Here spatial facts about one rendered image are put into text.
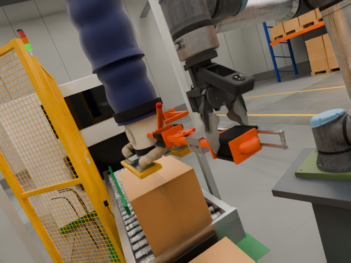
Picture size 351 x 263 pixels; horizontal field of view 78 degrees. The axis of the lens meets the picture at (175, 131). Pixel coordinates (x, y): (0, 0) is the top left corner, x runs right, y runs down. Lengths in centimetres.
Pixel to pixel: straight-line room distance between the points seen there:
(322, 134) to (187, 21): 94
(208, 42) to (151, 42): 1031
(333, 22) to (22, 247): 215
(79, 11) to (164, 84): 963
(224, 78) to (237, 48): 1237
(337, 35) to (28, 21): 1036
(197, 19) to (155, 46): 1030
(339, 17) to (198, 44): 68
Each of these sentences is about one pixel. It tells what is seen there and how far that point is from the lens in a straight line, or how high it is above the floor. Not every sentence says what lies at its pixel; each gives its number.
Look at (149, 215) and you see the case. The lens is 129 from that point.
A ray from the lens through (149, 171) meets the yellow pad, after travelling 87.
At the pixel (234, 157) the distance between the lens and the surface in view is 45.
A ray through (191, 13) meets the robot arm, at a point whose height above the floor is 155.
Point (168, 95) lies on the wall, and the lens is 1053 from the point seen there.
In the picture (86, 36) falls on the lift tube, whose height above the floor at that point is 172.
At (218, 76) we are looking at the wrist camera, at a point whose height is 142.
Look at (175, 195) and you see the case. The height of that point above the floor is 85.
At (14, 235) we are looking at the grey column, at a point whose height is 87.
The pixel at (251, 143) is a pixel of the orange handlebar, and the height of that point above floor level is 128.
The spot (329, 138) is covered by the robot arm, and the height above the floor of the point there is 95.
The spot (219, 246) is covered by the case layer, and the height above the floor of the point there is 54.
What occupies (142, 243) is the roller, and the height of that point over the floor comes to 54.
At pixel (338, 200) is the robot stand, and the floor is 74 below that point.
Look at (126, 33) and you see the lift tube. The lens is 96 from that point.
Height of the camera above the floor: 144
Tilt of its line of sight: 12 degrees down
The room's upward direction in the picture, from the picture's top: 21 degrees counter-clockwise
